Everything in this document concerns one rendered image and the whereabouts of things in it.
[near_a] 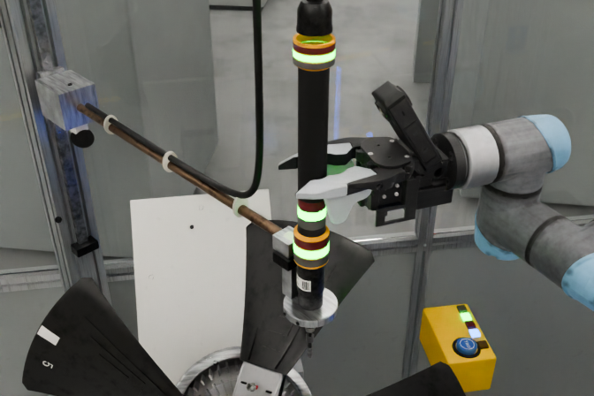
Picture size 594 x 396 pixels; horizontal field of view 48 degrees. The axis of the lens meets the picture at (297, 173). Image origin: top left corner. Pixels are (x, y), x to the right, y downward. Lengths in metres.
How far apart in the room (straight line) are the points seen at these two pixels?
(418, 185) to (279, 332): 0.36
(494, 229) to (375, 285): 0.97
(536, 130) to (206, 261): 0.66
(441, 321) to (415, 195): 0.68
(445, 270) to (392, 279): 0.15
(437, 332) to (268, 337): 0.48
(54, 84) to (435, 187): 0.72
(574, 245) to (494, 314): 1.23
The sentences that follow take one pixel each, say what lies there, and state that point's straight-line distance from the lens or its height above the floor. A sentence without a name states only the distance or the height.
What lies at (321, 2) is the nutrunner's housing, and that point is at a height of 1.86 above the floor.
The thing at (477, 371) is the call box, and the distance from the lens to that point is 1.41.
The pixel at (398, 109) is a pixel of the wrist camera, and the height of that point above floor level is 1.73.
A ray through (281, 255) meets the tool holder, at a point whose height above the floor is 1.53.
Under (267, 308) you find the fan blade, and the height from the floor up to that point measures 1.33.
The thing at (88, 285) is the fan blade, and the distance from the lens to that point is 1.00.
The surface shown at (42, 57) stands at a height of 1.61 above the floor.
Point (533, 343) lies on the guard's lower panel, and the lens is 2.22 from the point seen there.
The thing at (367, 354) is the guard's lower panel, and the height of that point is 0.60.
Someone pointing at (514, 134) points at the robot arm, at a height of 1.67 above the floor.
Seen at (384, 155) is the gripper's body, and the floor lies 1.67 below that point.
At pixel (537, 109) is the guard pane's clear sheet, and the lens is 1.73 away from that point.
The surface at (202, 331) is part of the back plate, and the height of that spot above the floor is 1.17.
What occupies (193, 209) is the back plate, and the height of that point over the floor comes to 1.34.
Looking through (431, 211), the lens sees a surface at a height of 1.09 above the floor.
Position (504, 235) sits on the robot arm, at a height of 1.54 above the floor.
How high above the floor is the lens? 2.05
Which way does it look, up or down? 31 degrees down
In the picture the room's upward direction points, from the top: straight up
